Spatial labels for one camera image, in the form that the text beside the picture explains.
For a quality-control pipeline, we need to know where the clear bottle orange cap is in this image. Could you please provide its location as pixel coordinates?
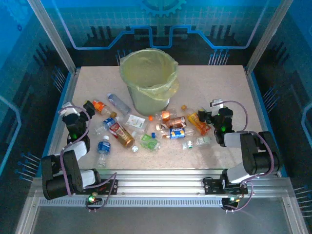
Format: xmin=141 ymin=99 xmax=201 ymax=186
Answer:
xmin=148 ymin=109 xmax=178 ymax=122

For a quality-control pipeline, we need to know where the crushed clear plastic bottle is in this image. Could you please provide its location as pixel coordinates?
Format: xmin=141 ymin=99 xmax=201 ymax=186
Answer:
xmin=94 ymin=123 xmax=106 ymax=136

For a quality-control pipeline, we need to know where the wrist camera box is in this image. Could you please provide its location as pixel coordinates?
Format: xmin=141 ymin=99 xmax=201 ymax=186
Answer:
xmin=58 ymin=102 xmax=81 ymax=117
xmin=210 ymin=99 xmax=224 ymax=110

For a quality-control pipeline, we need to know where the perforated metal strip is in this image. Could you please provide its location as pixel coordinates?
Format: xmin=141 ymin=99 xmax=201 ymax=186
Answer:
xmin=39 ymin=197 xmax=231 ymax=208

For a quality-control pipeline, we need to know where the brown tea bottle red label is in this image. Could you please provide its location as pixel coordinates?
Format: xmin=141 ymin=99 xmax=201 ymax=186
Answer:
xmin=109 ymin=121 xmax=136 ymax=148

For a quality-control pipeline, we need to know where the grey metal waste bin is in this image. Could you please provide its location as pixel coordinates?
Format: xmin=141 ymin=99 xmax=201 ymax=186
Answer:
xmin=126 ymin=81 xmax=171 ymax=117

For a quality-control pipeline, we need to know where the grey metal plate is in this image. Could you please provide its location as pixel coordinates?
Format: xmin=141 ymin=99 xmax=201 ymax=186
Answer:
xmin=31 ymin=207 xmax=291 ymax=234

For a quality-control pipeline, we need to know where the aluminium frame post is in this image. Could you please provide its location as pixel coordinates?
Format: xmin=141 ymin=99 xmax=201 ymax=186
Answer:
xmin=246 ymin=0 xmax=294 ymax=75
xmin=27 ymin=0 xmax=78 ymax=75

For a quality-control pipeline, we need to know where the water bottle blue label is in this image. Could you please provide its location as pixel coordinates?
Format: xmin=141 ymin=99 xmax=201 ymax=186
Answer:
xmin=97 ymin=135 xmax=112 ymax=169

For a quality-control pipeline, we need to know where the crushed bottle green label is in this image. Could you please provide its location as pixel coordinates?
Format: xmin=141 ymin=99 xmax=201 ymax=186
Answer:
xmin=139 ymin=133 xmax=161 ymax=152

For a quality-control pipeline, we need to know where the small bottle green white label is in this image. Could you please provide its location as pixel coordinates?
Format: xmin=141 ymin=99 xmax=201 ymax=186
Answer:
xmin=182 ymin=136 xmax=212 ymax=151

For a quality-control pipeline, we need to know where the crushed bottle blue label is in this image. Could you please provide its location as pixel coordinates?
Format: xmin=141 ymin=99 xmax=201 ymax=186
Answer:
xmin=103 ymin=116 xmax=124 ymax=130

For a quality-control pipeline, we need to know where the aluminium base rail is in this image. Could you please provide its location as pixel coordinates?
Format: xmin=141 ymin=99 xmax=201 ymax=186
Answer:
xmin=31 ymin=168 xmax=293 ymax=199

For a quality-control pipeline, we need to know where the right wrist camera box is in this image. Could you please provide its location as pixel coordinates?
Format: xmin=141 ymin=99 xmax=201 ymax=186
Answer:
xmin=210 ymin=99 xmax=224 ymax=110

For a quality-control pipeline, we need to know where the orange juice bottle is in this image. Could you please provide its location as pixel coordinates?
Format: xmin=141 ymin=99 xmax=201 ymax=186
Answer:
xmin=187 ymin=112 xmax=212 ymax=136

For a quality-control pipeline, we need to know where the bottle copper label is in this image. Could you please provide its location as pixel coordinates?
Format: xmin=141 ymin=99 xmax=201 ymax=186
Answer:
xmin=156 ymin=116 xmax=188 ymax=130

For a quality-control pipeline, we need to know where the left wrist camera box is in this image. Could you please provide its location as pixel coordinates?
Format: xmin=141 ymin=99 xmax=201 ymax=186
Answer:
xmin=58 ymin=102 xmax=81 ymax=117

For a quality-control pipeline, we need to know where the blue Pepsi bottle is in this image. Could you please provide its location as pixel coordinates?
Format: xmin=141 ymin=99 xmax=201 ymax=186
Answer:
xmin=160 ymin=126 xmax=196 ymax=141

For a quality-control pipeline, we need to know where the yellow-green plastic bin liner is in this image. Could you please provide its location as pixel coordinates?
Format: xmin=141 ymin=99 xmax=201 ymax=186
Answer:
xmin=118 ymin=48 xmax=180 ymax=102

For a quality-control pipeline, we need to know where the small board with green light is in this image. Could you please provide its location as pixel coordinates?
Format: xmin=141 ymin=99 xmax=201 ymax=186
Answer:
xmin=85 ymin=192 xmax=103 ymax=209
xmin=222 ymin=195 xmax=241 ymax=210

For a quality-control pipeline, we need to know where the clear water bottle grey label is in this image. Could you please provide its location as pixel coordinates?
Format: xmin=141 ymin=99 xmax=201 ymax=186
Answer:
xmin=107 ymin=92 xmax=132 ymax=116

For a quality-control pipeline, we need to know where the small bottle orange label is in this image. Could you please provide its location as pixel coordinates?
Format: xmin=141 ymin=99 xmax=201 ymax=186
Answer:
xmin=92 ymin=98 xmax=117 ymax=118

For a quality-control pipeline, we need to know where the square clear bottle white label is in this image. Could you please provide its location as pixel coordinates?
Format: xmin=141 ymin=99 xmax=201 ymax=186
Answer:
xmin=118 ymin=114 xmax=150 ymax=133

